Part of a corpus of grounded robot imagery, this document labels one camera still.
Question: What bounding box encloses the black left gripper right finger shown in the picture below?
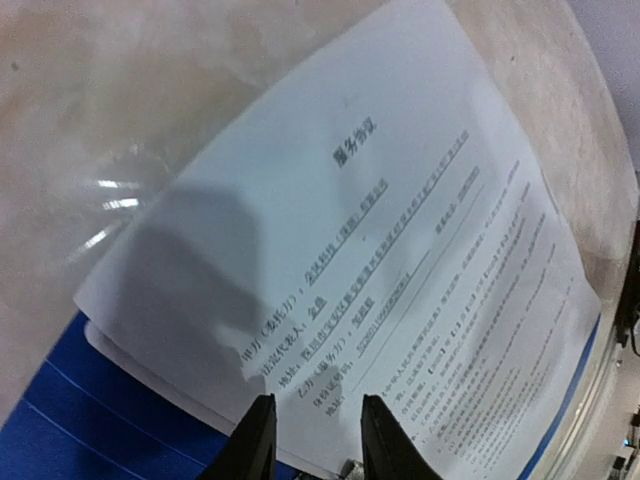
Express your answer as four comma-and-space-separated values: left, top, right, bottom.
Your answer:
361, 395, 442, 480

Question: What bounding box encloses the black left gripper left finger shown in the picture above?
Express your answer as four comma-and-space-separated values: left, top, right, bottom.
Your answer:
204, 395, 277, 480

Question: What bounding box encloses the blue plastic folder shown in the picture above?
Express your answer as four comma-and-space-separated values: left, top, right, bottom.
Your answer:
1, 279, 599, 479

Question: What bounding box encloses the white printed paper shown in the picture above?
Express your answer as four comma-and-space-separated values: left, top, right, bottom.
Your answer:
76, 1, 600, 479

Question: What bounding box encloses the metal folder clip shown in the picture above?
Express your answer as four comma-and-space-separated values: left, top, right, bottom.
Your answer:
339, 459, 366, 480

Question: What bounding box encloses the aluminium front rail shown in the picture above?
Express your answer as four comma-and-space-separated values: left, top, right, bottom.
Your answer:
535, 329, 639, 479

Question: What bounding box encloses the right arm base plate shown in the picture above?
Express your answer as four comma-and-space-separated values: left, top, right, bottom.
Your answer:
611, 212, 639, 479

